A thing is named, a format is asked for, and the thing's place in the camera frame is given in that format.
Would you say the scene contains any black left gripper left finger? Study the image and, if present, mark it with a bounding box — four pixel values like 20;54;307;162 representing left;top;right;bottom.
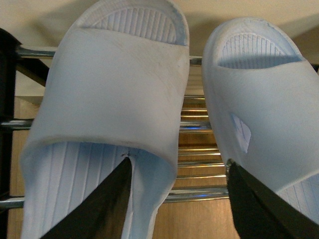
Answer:
43;157;132;239

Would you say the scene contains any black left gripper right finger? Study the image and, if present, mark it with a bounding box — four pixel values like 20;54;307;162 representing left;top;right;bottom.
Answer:
226;159;319;239

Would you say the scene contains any light blue slipper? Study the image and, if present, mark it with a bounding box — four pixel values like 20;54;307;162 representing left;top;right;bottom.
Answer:
20;0;189;239
202;17;319;222

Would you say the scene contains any black metal shoe rack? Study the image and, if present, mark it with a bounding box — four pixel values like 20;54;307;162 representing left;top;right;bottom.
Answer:
0;27;319;239

